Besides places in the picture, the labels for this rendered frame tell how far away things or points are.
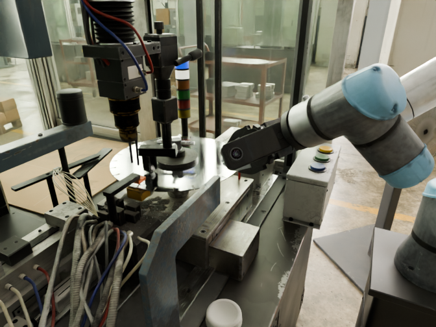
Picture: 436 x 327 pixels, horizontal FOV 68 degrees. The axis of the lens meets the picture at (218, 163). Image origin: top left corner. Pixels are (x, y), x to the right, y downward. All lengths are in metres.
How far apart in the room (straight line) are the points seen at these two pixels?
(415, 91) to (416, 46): 3.06
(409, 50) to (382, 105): 3.24
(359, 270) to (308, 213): 1.10
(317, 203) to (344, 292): 1.02
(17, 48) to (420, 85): 0.69
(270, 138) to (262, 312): 0.36
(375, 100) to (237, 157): 0.22
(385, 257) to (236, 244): 0.38
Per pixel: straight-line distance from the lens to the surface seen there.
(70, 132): 0.83
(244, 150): 0.53
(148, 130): 1.45
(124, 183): 0.67
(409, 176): 0.54
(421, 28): 3.69
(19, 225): 0.92
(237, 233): 0.77
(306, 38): 1.07
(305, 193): 0.89
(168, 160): 0.80
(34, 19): 0.67
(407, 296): 0.83
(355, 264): 2.02
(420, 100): 0.65
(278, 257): 0.83
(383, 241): 0.97
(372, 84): 0.45
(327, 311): 1.76
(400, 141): 0.51
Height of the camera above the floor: 1.29
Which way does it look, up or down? 25 degrees down
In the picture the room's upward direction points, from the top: straight up
